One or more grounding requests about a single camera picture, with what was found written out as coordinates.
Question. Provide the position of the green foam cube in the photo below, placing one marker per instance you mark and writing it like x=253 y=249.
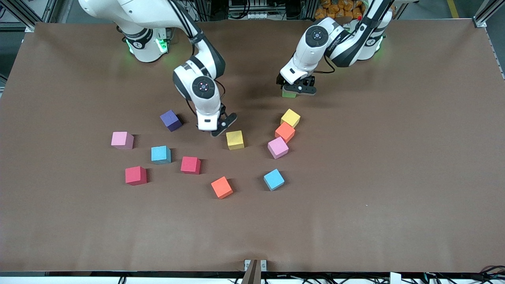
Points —
x=288 y=95

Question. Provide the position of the aluminium frame profile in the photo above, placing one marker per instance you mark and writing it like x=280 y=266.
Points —
x=27 y=14
x=482 y=16

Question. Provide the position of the orange foam cube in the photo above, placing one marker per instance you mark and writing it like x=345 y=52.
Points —
x=285 y=132
x=221 y=187

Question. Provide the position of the brown paper table cover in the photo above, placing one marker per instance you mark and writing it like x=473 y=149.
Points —
x=355 y=217

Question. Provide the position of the yellow foam cube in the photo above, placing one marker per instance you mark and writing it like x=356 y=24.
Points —
x=235 y=140
x=290 y=118

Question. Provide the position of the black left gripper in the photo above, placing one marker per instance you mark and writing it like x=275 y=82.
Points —
x=282 y=85

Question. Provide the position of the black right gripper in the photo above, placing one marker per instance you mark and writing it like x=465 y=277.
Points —
x=222 y=110

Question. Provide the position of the brown wooden stick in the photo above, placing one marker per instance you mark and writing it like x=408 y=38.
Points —
x=252 y=274

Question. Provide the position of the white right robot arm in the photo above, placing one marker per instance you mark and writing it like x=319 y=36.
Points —
x=207 y=104

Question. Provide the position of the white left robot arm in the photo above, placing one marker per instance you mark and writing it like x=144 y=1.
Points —
x=305 y=51

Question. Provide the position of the small metal bracket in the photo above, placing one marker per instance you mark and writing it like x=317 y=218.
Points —
x=247 y=264

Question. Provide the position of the orange snack packets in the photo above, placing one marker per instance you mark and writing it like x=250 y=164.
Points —
x=335 y=10

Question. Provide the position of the grey equipment box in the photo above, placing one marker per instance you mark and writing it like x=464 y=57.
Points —
x=252 y=8

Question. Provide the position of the blue foam cube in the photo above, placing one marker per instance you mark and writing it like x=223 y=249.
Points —
x=161 y=154
x=274 y=179

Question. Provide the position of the purple foam cube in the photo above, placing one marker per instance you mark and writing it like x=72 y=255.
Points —
x=171 y=120

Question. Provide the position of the red foam cube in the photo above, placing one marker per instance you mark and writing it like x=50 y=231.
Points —
x=190 y=165
x=135 y=175

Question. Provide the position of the pink foam cube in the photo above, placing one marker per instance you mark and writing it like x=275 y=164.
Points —
x=278 y=148
x=122 y=140

